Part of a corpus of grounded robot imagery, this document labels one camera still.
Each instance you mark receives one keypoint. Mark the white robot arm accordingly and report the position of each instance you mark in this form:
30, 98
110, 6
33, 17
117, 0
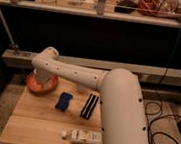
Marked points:
123, 117

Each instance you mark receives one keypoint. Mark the orange ceramic bowl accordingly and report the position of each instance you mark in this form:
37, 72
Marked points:
35, 87

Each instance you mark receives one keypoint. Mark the black and white eraser brush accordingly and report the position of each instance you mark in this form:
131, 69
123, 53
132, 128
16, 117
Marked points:
89, 106

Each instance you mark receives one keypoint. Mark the blue sponge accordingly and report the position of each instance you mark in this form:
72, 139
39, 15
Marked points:
64, 101

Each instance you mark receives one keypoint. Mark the white plastic bottle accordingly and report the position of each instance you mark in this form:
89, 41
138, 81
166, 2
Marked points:
77, 136

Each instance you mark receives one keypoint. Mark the diagonal metal rod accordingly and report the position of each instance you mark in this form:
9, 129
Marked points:
12, 42

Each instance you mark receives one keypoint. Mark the grey metal beam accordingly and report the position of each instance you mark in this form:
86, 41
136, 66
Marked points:
149, 74

